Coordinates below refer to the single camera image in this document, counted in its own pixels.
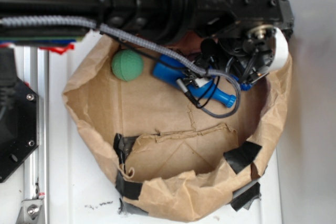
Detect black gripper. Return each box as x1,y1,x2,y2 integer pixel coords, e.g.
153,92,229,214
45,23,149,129
196,0,294,83

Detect blue sponge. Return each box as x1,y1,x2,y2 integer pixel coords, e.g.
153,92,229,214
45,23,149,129
240,83,254,91

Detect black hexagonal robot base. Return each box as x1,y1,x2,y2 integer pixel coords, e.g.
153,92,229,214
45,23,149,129
1,48,38,183

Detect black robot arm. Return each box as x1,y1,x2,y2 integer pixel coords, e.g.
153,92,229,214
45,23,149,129
1,0,294,56

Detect blue plastic bottle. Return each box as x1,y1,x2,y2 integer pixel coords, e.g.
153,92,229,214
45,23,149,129
152,55,236,108

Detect brown paper bag bin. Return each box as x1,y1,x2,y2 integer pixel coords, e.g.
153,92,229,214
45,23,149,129
62,36,292,221

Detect green foam ball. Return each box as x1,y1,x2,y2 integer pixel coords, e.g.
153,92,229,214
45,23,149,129
111,49,144,81

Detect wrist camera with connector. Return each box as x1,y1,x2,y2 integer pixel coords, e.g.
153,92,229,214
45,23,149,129
176,78,211,109

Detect grey braided cable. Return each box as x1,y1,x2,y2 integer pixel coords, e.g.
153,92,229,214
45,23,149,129
0,16,242,119

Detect aluminium extrusion rail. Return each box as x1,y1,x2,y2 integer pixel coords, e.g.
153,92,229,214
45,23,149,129
16,46,49,223

